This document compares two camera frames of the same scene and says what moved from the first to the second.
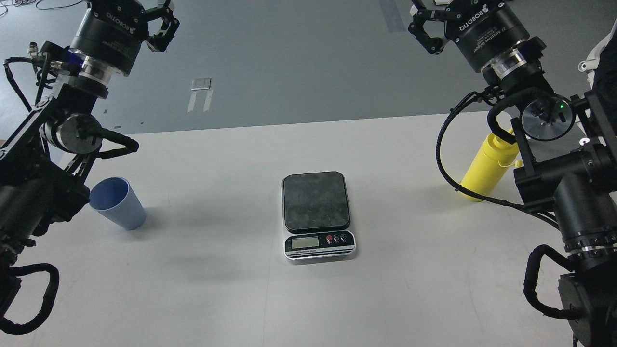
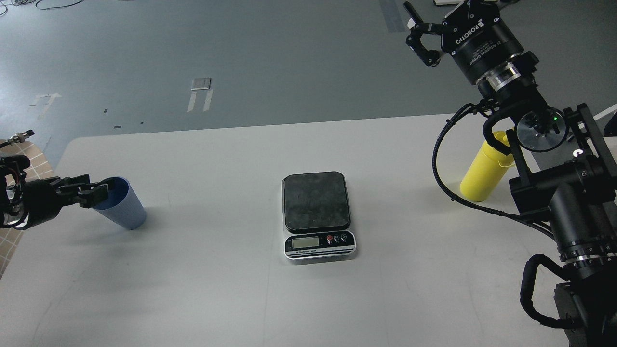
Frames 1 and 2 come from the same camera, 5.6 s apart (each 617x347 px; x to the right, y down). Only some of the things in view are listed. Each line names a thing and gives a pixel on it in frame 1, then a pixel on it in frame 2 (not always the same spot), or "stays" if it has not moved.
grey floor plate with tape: (201, 84) stays
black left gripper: (112, 32) to (42, 198)
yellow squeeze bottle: (495, 156) stays
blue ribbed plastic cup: (113, 198) stays
